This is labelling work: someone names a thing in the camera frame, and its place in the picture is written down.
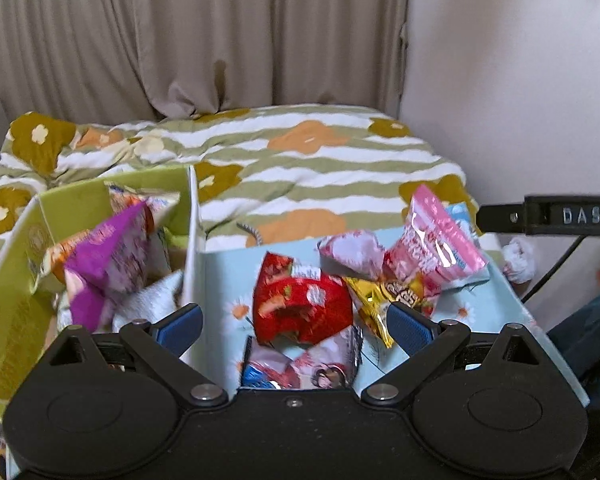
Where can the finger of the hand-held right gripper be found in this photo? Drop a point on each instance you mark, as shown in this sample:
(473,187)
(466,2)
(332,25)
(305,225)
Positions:
(502,217)

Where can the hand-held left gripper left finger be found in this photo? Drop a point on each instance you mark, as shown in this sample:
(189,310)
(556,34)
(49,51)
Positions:
(182,329)

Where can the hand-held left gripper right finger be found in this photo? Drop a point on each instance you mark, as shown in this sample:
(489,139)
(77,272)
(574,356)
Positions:
(410,330)

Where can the gold snack bag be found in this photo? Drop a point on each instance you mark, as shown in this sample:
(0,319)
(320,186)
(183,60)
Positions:
(375,301)

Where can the silver cartoon snack bag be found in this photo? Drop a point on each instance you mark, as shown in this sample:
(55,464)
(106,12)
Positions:
(325,366)

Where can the purple snack bag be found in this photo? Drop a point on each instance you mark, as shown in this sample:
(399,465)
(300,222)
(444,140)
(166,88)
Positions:
(105,260)

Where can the red snack bag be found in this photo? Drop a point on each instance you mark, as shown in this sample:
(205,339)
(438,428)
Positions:
(300,300)

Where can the white orange-sticks snack bag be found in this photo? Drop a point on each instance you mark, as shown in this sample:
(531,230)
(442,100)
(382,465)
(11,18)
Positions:
(145,202)

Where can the yellow-green cardboard box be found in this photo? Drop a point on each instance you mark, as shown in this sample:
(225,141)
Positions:
(10,310)

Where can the light blue snack packet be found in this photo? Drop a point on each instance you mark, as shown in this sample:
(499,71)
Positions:
(465,220)

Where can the crumpled white plastic bag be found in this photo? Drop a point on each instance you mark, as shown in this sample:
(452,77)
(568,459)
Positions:
(517,260)

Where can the pink snack bag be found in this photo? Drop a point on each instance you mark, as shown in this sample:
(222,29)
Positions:
(430,240)

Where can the white and pink snack packet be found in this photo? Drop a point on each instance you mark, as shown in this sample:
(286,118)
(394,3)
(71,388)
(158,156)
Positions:
(352,252)

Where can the floral striped blanket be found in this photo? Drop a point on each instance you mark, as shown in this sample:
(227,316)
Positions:
(300,170)

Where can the beige curtain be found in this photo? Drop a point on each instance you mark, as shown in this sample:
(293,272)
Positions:
(205,30)

